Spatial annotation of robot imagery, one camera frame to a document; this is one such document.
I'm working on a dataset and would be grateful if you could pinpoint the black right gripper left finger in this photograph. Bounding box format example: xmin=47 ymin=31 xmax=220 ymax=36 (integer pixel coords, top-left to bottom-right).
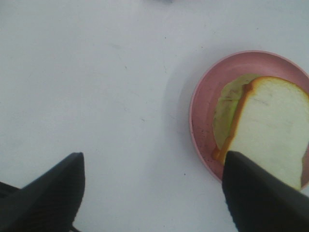
xmin=0 ymin=153 xmax=85 ymax=232

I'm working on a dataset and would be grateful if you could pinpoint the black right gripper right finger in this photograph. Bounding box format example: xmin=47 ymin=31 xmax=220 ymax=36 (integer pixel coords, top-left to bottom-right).
xmin=222 ymin=151 xmax=309 ymax=232

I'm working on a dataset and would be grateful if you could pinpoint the sandwich with lettuce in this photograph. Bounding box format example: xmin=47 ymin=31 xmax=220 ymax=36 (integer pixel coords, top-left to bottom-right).
xmin=212 ymin=74 xmax=309 ymax=190

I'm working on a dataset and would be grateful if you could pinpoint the pink round plate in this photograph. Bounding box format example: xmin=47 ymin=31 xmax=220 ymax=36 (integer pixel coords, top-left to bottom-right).
xmin=189 ymin=50 xmax=309 ymax=182

